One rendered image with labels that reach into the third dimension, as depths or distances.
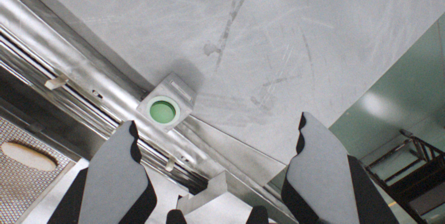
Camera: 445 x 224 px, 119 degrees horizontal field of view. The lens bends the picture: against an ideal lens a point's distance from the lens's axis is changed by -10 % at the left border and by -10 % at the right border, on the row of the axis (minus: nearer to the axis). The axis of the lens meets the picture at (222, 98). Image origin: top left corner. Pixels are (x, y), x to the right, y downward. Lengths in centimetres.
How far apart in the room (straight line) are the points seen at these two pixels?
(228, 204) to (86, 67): 39
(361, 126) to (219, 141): 180
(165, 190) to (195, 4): 51
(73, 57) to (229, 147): 37
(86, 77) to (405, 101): 235
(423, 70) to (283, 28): 200
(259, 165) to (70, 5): 55
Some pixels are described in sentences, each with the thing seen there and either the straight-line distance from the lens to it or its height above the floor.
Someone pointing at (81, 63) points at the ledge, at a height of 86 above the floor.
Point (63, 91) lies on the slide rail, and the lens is 41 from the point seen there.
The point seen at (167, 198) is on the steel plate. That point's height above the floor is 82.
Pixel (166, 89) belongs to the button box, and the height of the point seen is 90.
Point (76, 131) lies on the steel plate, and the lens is 50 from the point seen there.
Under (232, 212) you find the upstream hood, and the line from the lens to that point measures 44.
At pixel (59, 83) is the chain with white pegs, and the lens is 39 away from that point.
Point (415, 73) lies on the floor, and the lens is 218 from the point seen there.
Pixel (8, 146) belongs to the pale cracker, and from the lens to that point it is 49.
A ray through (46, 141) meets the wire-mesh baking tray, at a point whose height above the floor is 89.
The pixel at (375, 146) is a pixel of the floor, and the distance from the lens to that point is 243.
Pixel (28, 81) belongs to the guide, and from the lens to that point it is 43.
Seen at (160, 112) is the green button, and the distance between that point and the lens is 26.
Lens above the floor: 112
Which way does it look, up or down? 65 degrees down
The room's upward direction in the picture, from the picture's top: 172 degrees clockwise
